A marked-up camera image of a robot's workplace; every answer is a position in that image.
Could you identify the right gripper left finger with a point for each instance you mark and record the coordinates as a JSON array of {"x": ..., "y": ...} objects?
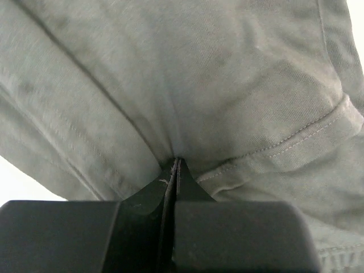
[{"x": 134, "y": 235}]

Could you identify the olive green shorts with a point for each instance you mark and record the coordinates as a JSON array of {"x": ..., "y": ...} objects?
[{"x": 263, "y": 99}]

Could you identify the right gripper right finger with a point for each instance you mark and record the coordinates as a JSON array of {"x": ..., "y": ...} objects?
[{"x": 241, "y": 236}]

